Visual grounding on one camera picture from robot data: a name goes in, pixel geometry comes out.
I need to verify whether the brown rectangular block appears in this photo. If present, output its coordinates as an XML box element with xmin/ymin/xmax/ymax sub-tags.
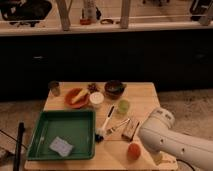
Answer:
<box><xmin>122</xmin><ymin>119</ymin><xmax>139</xmax><ymax>141</ymax></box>

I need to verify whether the yellow corn cob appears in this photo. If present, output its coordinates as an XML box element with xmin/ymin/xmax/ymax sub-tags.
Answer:
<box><xmin>71</xmin><ymin>89</ymin><xmax>88</xmax><ymax>104</ymax></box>

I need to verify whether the green plastic tray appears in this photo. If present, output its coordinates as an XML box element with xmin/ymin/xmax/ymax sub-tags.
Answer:
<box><xmin>27</xmin><ymin>110</ymin><xmax>96</xmax><ymax>161</ymax></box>

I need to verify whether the black pole stand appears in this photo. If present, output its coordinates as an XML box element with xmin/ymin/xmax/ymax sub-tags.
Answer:
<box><xmin>13</xmin><ymin>122</ymin><xmax>25</xmax><ymax>171</ymax></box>

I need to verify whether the blue sponge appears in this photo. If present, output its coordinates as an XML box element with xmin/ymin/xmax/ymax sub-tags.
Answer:
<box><xmin>49</xmin><ymin>137</ymin><xmax>73</xmax><ymax>157</ymax></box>

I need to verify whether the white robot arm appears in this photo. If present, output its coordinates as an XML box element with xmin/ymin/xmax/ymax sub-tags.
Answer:
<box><xmin>138</xmin><ymin>107</ymin><xmax>213</xmax><ymax>171</ymax></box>

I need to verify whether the orange-red apple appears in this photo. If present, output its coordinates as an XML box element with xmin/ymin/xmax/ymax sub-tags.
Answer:
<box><xmin>127</xmin><ymin>143</ymin><xmax>141</xmax><ymax>160</ymax></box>

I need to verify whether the black floor cable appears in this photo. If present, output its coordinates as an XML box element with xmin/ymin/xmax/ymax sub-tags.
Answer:
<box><xmin>175</xmin><ymin>158</ymin><xmax>196</xmax><ymax>171</ymax></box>

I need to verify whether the dark grape bunch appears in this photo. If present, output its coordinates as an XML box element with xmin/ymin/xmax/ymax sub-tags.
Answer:
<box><xmin>87</xmin><ymin>83</ymin><xmax>100</xmax><ymax>93</ymax></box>

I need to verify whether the wooden table leg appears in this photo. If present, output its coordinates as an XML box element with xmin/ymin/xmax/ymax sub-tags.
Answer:
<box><xmin>120</xmin><ymin>0</ymin><xmax>131</xmax><ymax>29</ymax></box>
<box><xmin>55</xmin><ymin>0</ymin><xmax>70</xmax><ymax>31</ymax></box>

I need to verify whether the orange plate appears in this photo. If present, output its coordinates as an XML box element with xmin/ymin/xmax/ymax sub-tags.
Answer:
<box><xmin>64</xmin><ymin>88</ymin><xmax>89</xmax><ymax>109</ymax></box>

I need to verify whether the black office chair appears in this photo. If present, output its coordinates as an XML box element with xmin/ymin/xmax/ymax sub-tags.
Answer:
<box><xmin>0</xmin><ymin>0</ymin><xmax>52</xmax><ymax>27</ymax></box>

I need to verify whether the wooden table leg middle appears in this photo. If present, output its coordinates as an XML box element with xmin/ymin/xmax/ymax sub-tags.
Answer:
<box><xmin>120</xmin><ymin>0</ymin><xmax>131</xmax><ymax>29</ymax></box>

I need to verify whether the dark brown bowl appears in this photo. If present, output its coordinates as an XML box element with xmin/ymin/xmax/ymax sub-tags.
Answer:
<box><xmin>104</xmin><ymin>80</ymin><xmax>126</xmax><ymax>99</ymax></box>

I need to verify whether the white round container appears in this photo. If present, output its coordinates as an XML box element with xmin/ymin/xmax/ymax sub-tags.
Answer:
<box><xmin>89</xmin><ymin>92</ymin><xmax>104</xmax><ymax>108</ymax></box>

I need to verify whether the green plastic cup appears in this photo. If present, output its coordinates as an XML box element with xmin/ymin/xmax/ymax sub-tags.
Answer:
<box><xmin>117</xmin><ymin>99</ymin><xmax>130</xmax><ymax>115</ymax></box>

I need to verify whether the wooden table leg left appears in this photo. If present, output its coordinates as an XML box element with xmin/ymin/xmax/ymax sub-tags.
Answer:
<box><xmin>55</xmin><ymin>0</ymin><xmax>70</xmax><ymax>31</ymax></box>

